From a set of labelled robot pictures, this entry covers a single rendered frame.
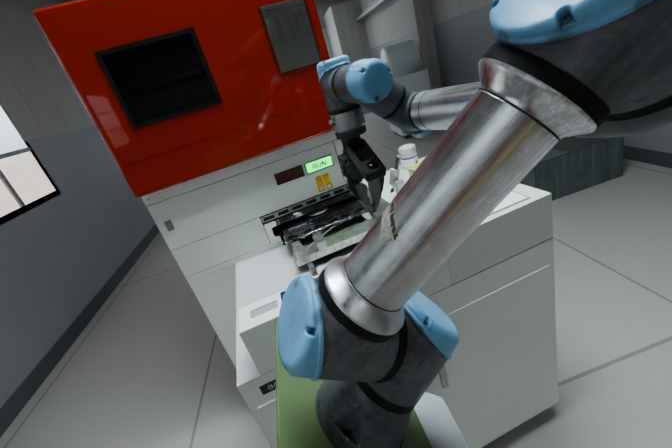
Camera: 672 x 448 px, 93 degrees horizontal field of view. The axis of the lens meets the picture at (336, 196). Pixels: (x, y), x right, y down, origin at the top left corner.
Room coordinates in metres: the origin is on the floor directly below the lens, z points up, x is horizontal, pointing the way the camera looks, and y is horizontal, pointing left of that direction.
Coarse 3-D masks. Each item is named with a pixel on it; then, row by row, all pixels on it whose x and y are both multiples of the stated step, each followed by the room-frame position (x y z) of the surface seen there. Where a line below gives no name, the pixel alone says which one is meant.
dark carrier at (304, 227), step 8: (344, 200) 1.32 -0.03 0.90; (352, 200) 1.29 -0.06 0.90; (328, 208) 1.28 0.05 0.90; (336, 208) 1.26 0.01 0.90; (344, 208) 1.24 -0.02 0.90; (352, 208) 1.21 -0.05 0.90; (360, 208) 1.19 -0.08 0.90; (304, 216) 1.28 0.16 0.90; (312, 216) 1.25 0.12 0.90; (320, 216) 1.23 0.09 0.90; (328, 216) 1.21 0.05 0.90; (336, 216) 1.18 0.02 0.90; (344, 216) 1.16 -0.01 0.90; (280, 224) 1.27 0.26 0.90; (288, 224) 1.25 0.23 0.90; (296, 224) 1.22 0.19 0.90; (304, 224) 1.20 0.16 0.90; (312, 224) 1.17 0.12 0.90; (320, 224) 1.15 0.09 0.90; (288, 232) 1.17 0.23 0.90; (296, 232) 1.15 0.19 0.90; (304, 232) 1.13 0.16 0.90
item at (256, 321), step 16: (448, 272) 0.70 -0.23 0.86; (432, 288) 0.69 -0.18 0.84; (256, 304) 0.68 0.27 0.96; (272, 304) 0.67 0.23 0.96; (240, 320) 0.64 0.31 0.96; (256, 320) 0.62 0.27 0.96; (272, 320) 0.61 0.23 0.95; (240, 336) 0.60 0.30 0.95; (256, 336) 0.60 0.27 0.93; (272, 336) 0.61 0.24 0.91; (256, 352) 0.60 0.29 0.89; (272, 352) 0.61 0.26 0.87; (272, 368) 0.60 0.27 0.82
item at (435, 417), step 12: (432, 396) 0.43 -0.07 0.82; (420, 408) 0.41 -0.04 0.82; (432, 408) 0.40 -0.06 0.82; (444, 408) 0.40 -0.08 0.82; (420, 420) 0.39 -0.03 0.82; (432, 420) 0.38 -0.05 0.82; (444, 420) 0.38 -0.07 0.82; (432, 432) 0.37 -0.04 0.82; (444, 432) 0.36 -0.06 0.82; (456, 432) 0.35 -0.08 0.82; (432, 444) 0.35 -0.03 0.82; (444, 444) 0.34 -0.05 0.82; (456, 444) 0.34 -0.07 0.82
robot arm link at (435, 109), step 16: (416, 96) 0.61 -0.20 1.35; (432, 96) 0.57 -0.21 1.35; (448, 96) 0.53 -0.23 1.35; (464, 96) 0.50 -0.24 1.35; (400, 112) 0.63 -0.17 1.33; (416, 112) 0.59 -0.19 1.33; (432, 112) 0.55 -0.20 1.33; (448, 112) 0.52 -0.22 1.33; (656, 112) 0.25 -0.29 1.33; (400, 128) 0.66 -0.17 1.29; (416, 128) 0.62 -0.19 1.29; (432, 128) 0.58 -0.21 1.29; (608, 128) 0.30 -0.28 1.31; (624, 128) 0.28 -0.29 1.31; (640, 128) 0.27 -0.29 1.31; (656, 128) 0.27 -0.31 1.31
